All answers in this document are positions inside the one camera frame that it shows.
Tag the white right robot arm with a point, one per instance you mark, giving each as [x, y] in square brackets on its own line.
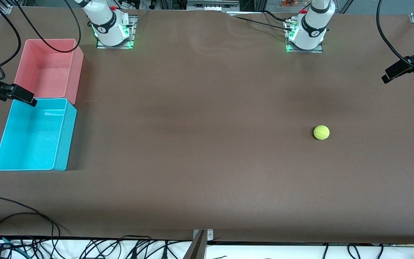
[106, 21]

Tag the yellow tennis ball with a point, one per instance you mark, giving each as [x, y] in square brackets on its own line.
[321, 132]

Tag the grey power strip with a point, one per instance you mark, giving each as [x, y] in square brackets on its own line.
[210, 5]

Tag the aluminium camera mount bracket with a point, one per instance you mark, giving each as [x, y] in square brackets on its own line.
[201, 248]

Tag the aluminium frame post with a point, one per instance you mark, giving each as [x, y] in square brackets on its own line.
[260, 4]

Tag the pink plastic bin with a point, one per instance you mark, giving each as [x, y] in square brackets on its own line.
[49, 75]

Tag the orange packaged items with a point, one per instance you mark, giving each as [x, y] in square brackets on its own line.
[289, 3]

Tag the blue plastic bin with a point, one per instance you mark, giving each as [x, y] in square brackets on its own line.
[31, 136]

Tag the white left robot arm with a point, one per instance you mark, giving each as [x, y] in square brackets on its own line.
[313, 25]

